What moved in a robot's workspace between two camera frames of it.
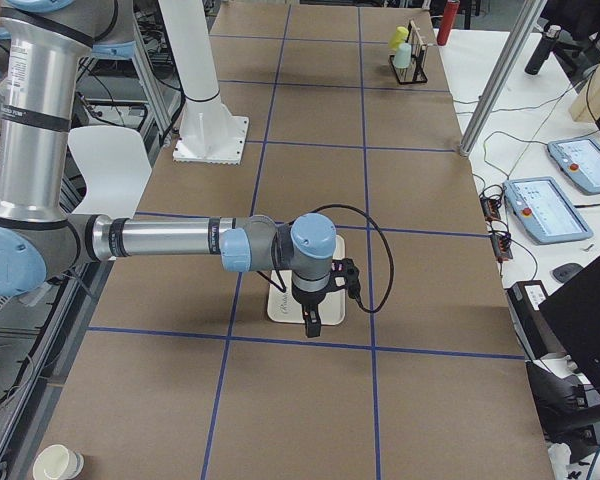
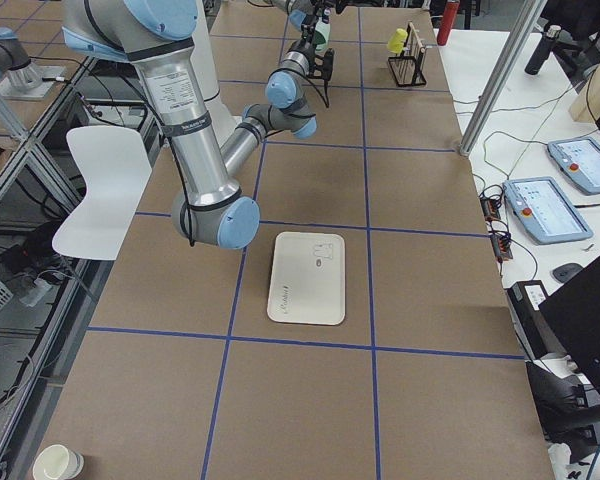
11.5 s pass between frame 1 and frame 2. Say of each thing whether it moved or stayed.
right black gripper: moved
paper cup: stayed
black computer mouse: stayed
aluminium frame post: stayed
